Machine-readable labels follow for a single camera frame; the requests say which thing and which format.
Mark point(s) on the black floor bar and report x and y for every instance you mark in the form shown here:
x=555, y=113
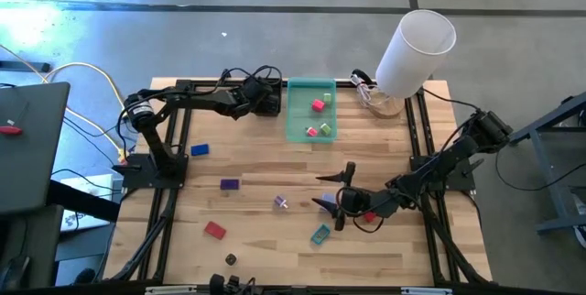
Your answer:
x=25, y=66

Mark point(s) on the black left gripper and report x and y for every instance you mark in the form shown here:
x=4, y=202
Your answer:
x=258, y=95

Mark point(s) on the blue-grey metal cart frame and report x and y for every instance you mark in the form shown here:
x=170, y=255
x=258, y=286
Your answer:
x=549, y=118

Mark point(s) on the dark grey desk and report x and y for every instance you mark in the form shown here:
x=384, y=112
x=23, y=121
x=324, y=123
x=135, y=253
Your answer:
x=32, y=157

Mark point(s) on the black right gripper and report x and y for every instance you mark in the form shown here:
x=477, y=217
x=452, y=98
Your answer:
x=352, y=201

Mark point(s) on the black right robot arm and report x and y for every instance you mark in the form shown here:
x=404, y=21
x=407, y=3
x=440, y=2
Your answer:
x=448, y=157

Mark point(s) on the black aluminium table frame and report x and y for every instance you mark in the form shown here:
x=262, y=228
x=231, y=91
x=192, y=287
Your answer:
x=320, y=281

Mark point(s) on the white shade table lamp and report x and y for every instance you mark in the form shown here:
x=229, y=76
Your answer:
x=412, y=57

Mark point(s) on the teal rectangular holder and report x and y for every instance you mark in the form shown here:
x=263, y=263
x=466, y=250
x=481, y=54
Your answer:
x=320, y=235

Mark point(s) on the white metal bracket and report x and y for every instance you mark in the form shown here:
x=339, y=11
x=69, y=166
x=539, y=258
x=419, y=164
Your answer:
x=426, y=291
x=170, y=290

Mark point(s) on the black computer mouse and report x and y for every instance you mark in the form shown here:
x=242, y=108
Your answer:
x=14, y=272

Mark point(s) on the blue rectangular block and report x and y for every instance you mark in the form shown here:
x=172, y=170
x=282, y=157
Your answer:
x=200, y=149

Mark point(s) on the purple rectangular block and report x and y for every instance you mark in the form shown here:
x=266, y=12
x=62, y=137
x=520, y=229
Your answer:
x=229, y=184

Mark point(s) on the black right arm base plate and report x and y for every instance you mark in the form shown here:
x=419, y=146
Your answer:
x=458, y=180

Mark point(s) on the small black bin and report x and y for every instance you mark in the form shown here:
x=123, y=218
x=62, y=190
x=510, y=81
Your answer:
x=276, y=113

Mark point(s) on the teal translucent bin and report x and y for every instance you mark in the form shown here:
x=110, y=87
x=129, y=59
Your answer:
x=300, y=102

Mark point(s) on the red rectangular block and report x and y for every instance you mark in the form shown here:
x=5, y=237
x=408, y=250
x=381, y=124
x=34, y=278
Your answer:
x=370, y=216
x=215, y=230

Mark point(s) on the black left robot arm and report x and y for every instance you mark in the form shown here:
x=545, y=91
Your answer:
x=201, y=98

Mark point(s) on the purple white charger cube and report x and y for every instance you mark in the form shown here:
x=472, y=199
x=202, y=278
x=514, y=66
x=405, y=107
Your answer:
x=279, y=201

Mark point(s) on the white printed sheet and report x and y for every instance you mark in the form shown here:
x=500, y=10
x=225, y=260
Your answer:
x=91, y=185

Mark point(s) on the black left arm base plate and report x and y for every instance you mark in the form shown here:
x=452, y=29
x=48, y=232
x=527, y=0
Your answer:
x=142, y=178

